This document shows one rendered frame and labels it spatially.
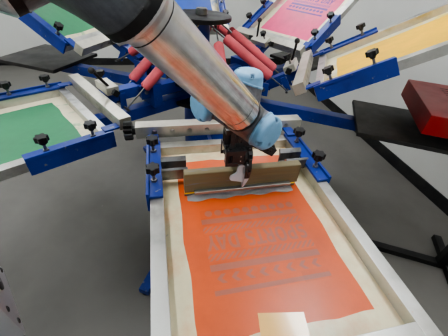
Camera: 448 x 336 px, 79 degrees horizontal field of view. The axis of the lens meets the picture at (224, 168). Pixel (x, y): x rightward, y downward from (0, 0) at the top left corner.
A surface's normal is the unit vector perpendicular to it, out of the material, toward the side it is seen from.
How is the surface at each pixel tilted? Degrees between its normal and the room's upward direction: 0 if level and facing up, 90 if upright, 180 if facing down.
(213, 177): 90
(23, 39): 90
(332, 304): 0
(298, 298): 0
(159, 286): 0
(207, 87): 109
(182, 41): 87
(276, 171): 90
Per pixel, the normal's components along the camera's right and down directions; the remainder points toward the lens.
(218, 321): 0.07, -0.78
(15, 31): 0.21, 0.62
